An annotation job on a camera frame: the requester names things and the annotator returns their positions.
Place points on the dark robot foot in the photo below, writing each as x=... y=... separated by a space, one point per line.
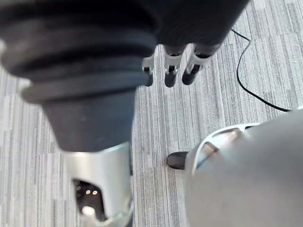
x=177 y=160

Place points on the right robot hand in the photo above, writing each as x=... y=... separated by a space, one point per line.
x=78 y=71

